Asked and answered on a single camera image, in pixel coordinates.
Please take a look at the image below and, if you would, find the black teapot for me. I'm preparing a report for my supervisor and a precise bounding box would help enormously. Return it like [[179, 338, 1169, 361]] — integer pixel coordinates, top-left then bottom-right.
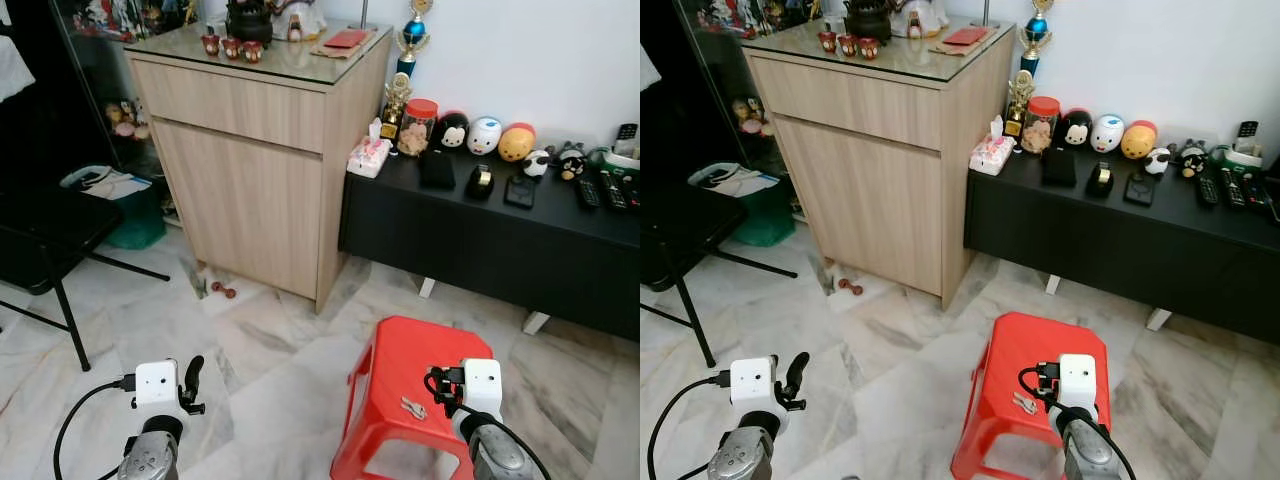
[[845, 0, 894, 43], [225, 0, 274, 46]]

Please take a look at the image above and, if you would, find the grey figure toy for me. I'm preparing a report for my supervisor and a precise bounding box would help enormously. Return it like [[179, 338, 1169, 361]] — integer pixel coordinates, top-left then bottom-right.
[[555, 140, 587, 181], [1176, 138, 1209, 179]]

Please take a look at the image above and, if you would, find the white round toy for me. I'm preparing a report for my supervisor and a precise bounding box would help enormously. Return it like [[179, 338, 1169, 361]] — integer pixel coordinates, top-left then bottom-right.
[[1090, 114, 1127, 154], [467, 116, 504, 156]]

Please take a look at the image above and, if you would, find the pink tissue box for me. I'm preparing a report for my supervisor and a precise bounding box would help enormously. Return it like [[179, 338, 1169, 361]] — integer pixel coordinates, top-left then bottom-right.
[[347, 118, 393, 179], [969, 116, 1016, 177]]

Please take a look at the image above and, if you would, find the glass display cabinet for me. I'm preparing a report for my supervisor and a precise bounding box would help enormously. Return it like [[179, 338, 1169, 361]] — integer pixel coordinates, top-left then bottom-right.
[[672, 0, 821, 211], [48, 0, 201, 216]]

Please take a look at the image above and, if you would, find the small gold trophy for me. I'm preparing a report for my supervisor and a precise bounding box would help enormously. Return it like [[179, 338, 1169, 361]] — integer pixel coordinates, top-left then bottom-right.
[[380, 72, 413, 141], [1003, 70, 1036, 139]]

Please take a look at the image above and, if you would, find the light wood cabinet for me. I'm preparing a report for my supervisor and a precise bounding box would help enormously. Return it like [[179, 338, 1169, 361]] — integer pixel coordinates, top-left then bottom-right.
[[742, 22, 1018, 309], [125, 22, 394, 313]]

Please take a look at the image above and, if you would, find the blue and gold trophy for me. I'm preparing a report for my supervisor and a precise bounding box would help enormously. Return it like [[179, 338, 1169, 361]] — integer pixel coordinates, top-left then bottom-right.
[[1018, 0, 1054, 77], [397, 0, 433, 79]]

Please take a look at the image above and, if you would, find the black wallet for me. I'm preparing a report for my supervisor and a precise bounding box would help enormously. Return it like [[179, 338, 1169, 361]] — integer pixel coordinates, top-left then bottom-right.
[[1040, 148, 1079, 188], [418, 150, 457, 191]]

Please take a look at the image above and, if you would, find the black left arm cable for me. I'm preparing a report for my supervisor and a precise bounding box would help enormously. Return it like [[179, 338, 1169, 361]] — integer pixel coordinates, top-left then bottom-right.
[[52, 374, 138, 480], [647, 372, 731, 480]]

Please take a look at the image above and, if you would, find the red plastic stool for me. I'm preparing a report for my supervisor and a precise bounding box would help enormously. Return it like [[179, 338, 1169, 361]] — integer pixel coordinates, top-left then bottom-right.
[[950, 311, 1113, 480], [330, 315, 496, 480]]

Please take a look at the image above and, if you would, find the white figurine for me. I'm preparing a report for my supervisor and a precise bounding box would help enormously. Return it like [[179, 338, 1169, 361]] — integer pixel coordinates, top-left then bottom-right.
[[275, 0, 326, 41], [893, 0, 946, 39]]

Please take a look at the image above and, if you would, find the white paper stack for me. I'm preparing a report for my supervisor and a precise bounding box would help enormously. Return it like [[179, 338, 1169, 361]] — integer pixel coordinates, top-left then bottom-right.
[[60, 164, 153, 202], [688, 162, 781, 199]]

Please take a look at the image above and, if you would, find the clear jar with red lid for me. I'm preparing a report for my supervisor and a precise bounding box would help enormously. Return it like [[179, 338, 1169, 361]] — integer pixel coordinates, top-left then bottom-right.
[[398, 98, 439, 158], [1021, 96, 1062, 155]]

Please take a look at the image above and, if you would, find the green white phone base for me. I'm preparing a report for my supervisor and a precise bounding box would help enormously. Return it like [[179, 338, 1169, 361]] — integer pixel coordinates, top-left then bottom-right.
[[586, 146, 641, 173], [1208, 144, 1266, 171]]

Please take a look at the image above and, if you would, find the yellow bear head toy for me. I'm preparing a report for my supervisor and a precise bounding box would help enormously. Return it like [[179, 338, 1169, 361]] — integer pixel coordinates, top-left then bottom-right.
[[1120, 120, 1159, 161], [498, 122, 537, 163]]

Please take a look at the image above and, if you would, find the green plastic bin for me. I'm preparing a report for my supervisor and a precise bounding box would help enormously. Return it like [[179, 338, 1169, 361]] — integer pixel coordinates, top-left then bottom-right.
[[105, 178, 168, 251], [735, 180, 798, 248]]

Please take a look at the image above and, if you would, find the black mouse head toy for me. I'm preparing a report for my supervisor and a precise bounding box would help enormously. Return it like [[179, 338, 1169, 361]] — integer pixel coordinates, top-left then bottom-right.
[[1057, 108, 1094, 151], [433, 111, 471, 153]]

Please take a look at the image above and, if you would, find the black low console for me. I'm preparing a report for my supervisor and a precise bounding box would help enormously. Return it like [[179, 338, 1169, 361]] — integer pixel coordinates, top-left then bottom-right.
[[338, 150, 641, 343], [963, 148, 1280, 346]]

